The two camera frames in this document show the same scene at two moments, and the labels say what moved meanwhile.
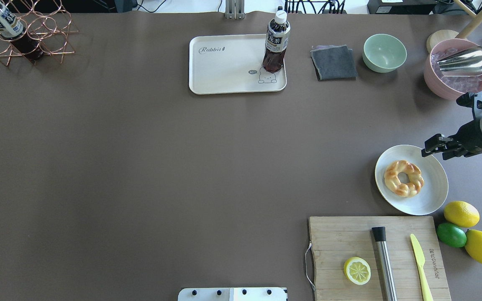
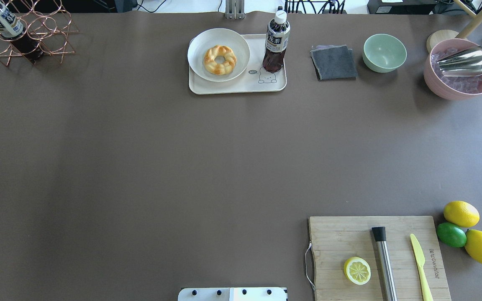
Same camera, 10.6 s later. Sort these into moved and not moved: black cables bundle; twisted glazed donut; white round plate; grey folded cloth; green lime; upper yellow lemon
Moved: white round plate; twisted glazed donut
Not moved: black cables bundle; grey folded cloth; green lime; upper yellow lemon
